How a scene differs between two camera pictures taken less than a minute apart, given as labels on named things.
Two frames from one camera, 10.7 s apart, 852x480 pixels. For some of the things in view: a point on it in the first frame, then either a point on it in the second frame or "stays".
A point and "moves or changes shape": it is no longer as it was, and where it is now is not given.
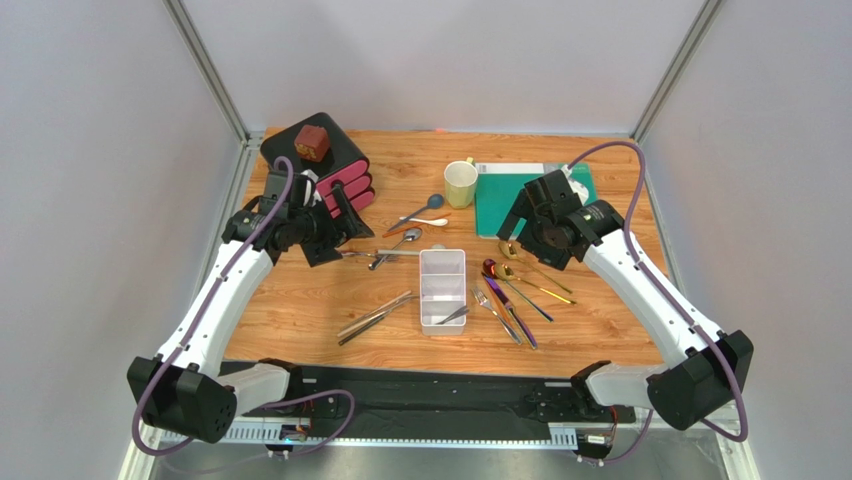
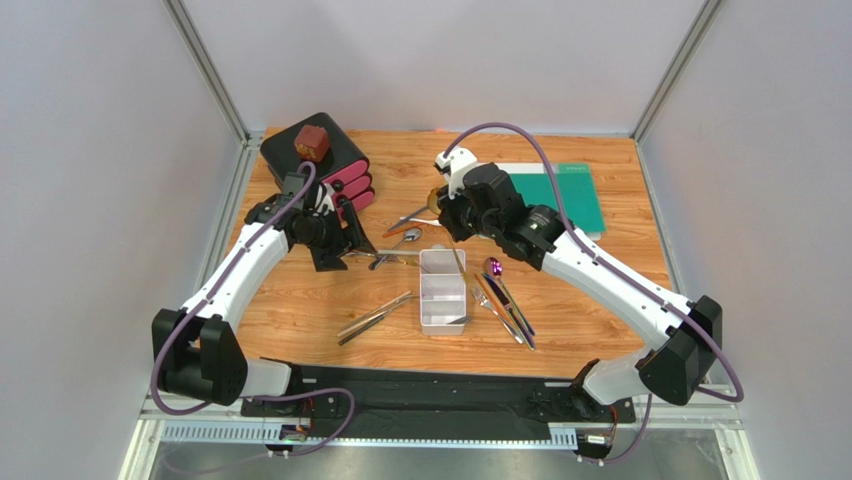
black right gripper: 536,212 to 454,217
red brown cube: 312,143 stays
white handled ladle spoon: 399,251 stays
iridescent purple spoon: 489,269 moves or changes shape
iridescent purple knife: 511,311 stays
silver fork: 483,300 stays
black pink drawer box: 319,145 stays
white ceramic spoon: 436,222 stays
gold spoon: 509,251 moves or changes shape
